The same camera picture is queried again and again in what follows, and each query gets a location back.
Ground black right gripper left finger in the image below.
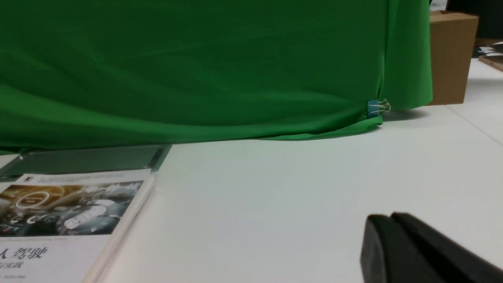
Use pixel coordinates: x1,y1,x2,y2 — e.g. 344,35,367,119
360,214,444,283

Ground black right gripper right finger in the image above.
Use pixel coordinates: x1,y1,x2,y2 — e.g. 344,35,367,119
391,212,503,283

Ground blue binder clip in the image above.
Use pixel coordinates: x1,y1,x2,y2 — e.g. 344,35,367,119
367,99,391,119

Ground brown cardboard box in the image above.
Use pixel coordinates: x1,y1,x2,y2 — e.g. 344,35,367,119
430,10,478,105

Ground white self-driving top book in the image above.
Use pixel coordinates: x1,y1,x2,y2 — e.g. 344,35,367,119
0,169,156,283

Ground green backdrop cloth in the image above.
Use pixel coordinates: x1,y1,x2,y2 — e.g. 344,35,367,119
0,0,432,154

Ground silver desk cable grommet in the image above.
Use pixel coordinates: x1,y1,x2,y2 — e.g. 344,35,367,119
0,144,171,182

